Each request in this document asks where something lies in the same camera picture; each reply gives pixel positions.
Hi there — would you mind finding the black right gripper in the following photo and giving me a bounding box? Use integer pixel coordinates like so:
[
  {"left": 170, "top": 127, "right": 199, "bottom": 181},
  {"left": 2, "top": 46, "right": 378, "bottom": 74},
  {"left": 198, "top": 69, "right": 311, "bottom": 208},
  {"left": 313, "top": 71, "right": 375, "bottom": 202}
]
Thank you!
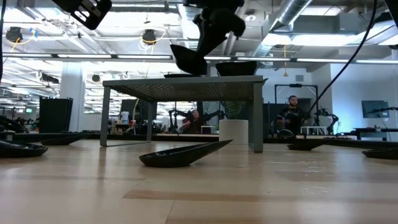
[{"left": 183, "top": 0, "right": 246, "bottom": 58}]

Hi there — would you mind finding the black leaf-shaped mini plate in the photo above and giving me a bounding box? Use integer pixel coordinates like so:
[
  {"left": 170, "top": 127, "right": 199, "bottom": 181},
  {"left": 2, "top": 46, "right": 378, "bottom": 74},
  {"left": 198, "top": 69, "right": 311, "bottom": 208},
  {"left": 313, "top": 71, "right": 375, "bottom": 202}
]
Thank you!
[
  {"left": 163, "top": 73, "right": 200, "bottom": 79},
  {"left": 170, "top": 44, "right": 208, "bottom": 77}
]

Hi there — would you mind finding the black square mini plate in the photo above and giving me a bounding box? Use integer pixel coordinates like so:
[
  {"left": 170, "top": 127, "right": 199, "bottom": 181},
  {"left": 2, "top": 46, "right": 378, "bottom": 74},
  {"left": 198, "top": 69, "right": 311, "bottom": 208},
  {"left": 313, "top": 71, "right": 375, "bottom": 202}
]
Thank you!
[{"left": 215, "top": 67, "right": 259, "bottom": 77}]

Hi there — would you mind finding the black teardrop mini plate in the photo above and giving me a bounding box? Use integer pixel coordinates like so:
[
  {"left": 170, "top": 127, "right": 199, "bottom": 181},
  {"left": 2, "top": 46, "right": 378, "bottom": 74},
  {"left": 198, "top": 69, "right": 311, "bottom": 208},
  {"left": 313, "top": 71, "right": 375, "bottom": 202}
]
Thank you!
[
  {"left": 39, "top": 133, "right": 91, "bottom": 147},
  {"left": 138, "top": 139, "right": 234, "bottom": 169},
  {"left": 361, "top": 149, "right": 398, "bottom": 161},
  {"left": 0, "top": 139, "right": 49, "bottom": 159},
  {"left": 286, "top": 139, "right": 328, "bottom": 152}
]

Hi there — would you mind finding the grey perforated metal riser shelf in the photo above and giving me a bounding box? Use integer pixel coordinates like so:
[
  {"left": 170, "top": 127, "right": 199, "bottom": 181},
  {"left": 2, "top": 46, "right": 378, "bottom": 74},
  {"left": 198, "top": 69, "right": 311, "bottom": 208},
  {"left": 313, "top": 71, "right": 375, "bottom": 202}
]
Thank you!
[{"left": 99, "top": 75, "right": 269, "bottom": 154}]

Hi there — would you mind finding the person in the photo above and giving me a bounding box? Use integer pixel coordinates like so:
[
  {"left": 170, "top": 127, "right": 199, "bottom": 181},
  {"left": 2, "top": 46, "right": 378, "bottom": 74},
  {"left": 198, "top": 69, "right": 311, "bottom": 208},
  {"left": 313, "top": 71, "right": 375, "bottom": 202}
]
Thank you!
[
  {"left": 275, "top": 95, "right": 308, "bottom": 136},
  {"left": 183, "top": 109, "right": 205, "bottom": 134}
]

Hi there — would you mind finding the green plant in white pot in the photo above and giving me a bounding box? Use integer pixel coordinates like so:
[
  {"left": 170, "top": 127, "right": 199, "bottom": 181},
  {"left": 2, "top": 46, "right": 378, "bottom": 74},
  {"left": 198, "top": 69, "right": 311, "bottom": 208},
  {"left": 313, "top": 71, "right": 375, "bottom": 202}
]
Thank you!
[{"left": 218, "top": 101, "right": 249, "bottom": 146}]

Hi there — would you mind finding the long ceiling light strip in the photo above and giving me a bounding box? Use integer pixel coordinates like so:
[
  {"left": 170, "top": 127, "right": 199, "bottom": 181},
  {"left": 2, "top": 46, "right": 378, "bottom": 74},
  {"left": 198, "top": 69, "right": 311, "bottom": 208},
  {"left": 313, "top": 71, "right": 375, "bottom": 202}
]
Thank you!
[{"left": 0, "top": 52, "right": 398, "bottom": 65}]

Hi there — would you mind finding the white rack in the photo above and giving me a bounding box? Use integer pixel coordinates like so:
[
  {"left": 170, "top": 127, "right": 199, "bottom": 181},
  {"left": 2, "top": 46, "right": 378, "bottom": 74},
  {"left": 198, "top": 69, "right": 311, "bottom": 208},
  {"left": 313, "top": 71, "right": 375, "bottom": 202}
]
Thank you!
[{"left": 300, "top": 125, "right": 328, "bottom": 136}]

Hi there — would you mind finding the black cabinet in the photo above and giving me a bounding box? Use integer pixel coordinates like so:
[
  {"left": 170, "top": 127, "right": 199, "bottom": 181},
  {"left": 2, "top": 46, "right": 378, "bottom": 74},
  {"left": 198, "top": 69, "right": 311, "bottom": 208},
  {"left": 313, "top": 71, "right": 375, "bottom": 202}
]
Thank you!
[{"left": 39, "top": 97, "right": 74, "bottom": 134}]

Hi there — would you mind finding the ceiling reel with yellow cord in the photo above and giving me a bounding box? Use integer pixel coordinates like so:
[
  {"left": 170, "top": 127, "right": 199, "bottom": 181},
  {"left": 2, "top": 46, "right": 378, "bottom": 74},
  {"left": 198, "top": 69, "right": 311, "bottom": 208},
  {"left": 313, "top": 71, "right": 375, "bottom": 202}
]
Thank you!
[
  {"left": 6, "top": 26, "right": 24, "bottom": 43},
  {"left": 141, "top": 29, "right": 158, "bottom": 46}
]

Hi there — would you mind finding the black stand frame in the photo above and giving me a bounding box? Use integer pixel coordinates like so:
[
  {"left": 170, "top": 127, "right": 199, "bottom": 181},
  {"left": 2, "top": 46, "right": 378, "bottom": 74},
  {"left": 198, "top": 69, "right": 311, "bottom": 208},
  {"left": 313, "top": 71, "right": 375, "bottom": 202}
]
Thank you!
[{"left": 274, "top": 83, "right": 319, "bottom": 127}]

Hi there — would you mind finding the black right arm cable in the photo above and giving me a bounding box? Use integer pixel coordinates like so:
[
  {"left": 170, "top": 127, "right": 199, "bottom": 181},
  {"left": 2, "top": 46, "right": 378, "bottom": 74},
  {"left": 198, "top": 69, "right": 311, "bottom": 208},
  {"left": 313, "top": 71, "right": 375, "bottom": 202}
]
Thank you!
[{"left": 302, "top": 0, "right": 379, "bottom": 126}]

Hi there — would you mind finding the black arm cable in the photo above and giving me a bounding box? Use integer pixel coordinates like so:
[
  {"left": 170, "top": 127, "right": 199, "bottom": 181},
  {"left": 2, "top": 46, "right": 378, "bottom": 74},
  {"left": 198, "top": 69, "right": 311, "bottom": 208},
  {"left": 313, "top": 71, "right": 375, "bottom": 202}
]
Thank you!
[
  {"left": 0, "top": 0, "right": 6, "bottom": 85},
  {"left": 302, "top": 0, "right": 379, "bottom": 126}
]

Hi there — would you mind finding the wall monitor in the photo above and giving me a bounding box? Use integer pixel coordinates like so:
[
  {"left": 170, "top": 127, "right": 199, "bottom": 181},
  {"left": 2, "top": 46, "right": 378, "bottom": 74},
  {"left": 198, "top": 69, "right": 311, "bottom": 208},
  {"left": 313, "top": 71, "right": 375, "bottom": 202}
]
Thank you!
[{"left": 361, "top": 100, "right": 391, "bottom": 119}]

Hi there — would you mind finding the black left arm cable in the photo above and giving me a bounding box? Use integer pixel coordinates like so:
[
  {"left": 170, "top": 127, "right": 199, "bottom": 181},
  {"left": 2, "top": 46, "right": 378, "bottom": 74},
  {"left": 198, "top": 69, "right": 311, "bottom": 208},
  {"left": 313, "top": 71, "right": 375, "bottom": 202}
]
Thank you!
[{"left": 0, "top": 0, "right": 6, "bottom": 85}]

